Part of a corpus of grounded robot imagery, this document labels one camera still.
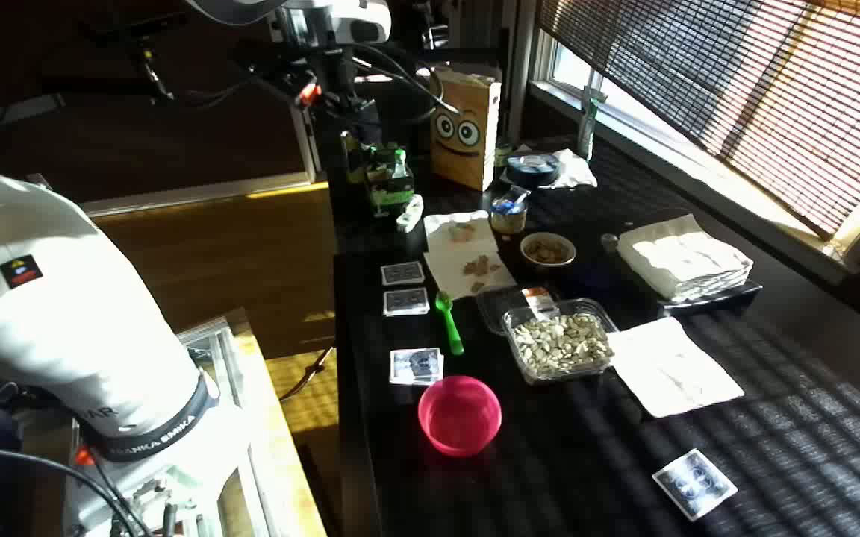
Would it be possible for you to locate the orange box with cartoon face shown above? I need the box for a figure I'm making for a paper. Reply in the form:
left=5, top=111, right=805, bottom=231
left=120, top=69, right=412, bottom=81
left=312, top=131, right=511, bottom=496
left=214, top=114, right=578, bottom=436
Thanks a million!
left=426, top=67, right=503, bottom=193

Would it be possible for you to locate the black floor cable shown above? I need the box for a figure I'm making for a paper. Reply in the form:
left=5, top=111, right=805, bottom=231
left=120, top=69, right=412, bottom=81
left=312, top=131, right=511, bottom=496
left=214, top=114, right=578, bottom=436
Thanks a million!
left=276, top=344, right=336, bottom=402

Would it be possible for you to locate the flat white napkin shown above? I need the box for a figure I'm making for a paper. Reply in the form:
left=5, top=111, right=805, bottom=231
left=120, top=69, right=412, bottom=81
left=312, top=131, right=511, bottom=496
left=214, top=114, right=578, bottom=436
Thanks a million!
left=605, top=316, right=745, bottom=420

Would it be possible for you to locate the pink plastic bowl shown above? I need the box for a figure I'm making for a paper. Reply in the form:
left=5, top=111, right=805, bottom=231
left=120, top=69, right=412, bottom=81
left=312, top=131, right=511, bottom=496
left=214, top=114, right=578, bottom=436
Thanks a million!
left=414, top=372, right=503, bottom=459

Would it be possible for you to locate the bamboo window blind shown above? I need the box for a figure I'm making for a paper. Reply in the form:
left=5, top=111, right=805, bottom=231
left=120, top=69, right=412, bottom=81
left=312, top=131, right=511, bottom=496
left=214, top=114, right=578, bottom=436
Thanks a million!
left=536, top=0, right=860, bottom=243

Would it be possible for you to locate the black round object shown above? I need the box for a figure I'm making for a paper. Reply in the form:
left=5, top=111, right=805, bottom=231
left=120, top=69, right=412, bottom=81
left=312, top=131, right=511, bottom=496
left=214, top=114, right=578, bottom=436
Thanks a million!
left=503, top=149, right=565, bottom=192

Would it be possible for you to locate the blue playing card stack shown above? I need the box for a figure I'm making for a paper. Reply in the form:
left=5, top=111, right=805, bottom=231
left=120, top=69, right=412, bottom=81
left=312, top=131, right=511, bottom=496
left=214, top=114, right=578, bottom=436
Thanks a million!
left=384, top=344, right=448, bottom=389
left=378, top=259, right=426, bottom=290
left=378, top=286, right=432, bottom=320

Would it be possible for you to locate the small brown bowl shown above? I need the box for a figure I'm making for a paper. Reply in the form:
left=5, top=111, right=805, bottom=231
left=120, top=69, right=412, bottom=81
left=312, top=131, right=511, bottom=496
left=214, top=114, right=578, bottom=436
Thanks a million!
left=515, top=231, right=578, bottom=275

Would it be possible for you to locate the paper towel with brown bits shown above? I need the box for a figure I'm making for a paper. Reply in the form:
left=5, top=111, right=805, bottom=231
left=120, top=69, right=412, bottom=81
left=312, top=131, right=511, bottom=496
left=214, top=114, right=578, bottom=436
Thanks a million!
left=423, top=243, right=518, bottom=304

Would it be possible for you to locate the small orange snack packet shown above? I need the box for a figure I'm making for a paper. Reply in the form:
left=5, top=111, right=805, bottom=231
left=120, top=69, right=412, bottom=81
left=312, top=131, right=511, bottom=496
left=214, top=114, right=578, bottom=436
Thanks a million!
left=515, top=283, right=562, bottom=320

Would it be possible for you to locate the paper towel with orange candies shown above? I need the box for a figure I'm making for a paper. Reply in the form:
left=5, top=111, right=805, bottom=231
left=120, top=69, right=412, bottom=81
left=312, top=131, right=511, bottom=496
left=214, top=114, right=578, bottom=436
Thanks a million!
left=420, top=208, right=499, bottom=256

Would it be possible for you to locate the green plastic spoon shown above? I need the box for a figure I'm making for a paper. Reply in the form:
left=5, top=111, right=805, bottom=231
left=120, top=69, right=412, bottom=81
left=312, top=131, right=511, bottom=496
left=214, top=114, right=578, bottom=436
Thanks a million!
left=432, top=290, right=467, bottom=357

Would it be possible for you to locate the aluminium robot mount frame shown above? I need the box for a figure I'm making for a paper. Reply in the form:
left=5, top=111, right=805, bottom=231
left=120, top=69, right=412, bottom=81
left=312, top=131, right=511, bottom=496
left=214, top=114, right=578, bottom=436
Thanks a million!
left=66, top=320, right=284, bottom=537

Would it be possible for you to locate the long black robot cable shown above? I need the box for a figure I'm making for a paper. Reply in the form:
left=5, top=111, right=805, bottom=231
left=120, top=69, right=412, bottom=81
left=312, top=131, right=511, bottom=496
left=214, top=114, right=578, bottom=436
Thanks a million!
left=0, top=442, right=149, bottom=537

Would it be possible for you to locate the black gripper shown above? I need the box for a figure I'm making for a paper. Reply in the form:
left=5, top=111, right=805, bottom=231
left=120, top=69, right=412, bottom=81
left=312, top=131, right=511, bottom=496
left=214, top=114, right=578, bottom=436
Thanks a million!
left=317, top=43, right=384, bottom=153

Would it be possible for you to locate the single blue playing card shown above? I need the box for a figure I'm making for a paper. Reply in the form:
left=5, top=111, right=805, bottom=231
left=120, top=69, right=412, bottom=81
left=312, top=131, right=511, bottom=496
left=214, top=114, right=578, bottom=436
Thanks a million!
left=650, top=448, right=741, bottom=524

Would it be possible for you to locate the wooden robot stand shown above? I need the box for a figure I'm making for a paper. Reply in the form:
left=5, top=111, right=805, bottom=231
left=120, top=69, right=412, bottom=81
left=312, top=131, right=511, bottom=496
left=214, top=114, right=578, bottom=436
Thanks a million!
left=224, top=308, right=330, bottom=537

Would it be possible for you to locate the white napkin stack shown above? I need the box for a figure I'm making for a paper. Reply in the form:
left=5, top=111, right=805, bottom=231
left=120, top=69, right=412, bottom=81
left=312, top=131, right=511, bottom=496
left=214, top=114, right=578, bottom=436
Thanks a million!
left=614, top=213, right=756, bottom=304

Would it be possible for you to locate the crumpled white cloth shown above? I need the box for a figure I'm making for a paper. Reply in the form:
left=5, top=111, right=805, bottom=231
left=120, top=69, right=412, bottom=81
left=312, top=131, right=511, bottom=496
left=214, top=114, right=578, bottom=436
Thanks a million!
left=536, top=146, right=602, bottom=193

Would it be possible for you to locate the white window frame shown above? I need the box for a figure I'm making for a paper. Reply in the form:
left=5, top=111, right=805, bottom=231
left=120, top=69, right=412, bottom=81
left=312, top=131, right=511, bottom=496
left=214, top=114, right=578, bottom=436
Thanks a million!
left=500, top=0, right=860, bottom=275

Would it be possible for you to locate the clear container of seeds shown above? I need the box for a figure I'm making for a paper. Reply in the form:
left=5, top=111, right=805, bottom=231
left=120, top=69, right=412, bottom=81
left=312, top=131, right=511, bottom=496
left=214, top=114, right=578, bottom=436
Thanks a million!
left=499, top=295, right=621, bottom=389

